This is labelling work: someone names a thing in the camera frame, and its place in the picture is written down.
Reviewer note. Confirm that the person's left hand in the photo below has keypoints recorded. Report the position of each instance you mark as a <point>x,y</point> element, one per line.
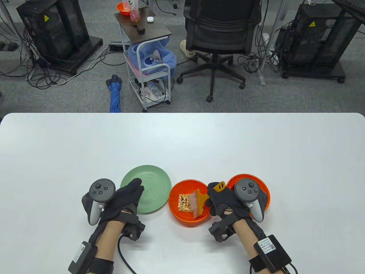
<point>122,199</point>

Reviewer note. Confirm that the person's right hand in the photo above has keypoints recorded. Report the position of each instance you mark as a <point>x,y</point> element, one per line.
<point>225,202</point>

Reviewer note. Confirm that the grey handheld controller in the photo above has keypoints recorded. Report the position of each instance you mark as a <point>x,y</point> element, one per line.
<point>101,189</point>
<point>248,189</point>

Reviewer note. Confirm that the puffed rice cake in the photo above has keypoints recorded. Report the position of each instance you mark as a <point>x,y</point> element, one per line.
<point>182,203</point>

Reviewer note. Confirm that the person's left forearm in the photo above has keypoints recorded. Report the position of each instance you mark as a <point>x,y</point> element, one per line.
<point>107,242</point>

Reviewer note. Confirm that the person's right forearm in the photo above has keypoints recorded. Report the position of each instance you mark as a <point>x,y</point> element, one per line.
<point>245,234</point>

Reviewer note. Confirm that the black forearm sensor box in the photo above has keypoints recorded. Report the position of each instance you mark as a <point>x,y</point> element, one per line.
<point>273,254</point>
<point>81,254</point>

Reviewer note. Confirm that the orange bowl holding soy sauce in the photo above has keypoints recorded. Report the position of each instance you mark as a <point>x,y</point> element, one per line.
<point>256,179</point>

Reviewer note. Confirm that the orange bowl holding rice cake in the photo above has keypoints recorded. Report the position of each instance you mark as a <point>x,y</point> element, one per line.
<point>185,187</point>

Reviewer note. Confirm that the green round plate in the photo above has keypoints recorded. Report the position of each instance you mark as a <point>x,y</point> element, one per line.
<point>159,182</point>

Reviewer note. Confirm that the blue folded umbrella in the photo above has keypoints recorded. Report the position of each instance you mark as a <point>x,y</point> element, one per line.
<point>115,97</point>

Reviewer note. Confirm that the clear water bottle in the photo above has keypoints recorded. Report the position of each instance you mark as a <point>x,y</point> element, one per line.
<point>154,89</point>

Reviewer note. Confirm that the white metal desk leg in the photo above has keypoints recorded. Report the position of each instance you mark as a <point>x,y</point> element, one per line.
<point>263,68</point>

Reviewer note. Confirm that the blue plush toy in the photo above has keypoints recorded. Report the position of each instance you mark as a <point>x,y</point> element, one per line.
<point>168,60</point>

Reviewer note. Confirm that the small black gadget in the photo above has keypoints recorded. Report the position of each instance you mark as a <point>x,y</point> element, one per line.
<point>140,30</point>

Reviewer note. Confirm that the white cart with wooden top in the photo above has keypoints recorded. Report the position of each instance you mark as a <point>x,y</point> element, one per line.
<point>148,28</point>

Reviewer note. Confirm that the black office chair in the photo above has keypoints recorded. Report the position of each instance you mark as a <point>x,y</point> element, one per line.
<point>219,28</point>

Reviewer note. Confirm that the black equipment cabinet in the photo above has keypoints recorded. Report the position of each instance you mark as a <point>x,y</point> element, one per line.
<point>57,28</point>
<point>313,42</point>

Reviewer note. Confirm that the pink plastic bag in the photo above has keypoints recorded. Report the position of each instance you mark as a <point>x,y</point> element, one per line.
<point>135,14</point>

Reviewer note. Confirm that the small orange bowl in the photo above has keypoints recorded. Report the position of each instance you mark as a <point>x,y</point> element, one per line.
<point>122,10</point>

